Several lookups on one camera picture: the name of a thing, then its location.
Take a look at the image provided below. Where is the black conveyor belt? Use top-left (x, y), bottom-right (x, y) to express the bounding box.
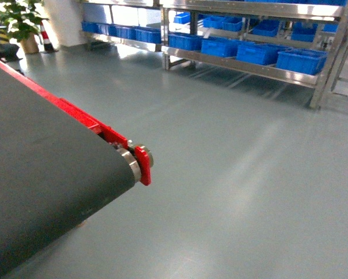
top-left (0, 61), bottom-right (154, 278)

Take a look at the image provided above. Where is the steel shelf rack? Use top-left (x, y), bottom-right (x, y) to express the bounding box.
top-left (81, 1), bottom-right (348, 108)

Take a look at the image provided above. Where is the green potted plant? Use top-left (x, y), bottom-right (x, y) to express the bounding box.
top-left (0, 0), bottom-right (44, 54)

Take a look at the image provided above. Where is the blue plastic bin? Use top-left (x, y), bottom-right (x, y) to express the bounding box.
top-left (201, 37), bottom-right (244, 58)
top-left (276, 49), bottom-right (328, 75)
top-left (236, 44), bottom-right (290, 65)
top-left (168, 33), bottom-right (203, 51)

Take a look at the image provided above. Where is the red white traffic cone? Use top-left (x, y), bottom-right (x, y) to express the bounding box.
top-left (40, 21), bottom-right (58, 53)

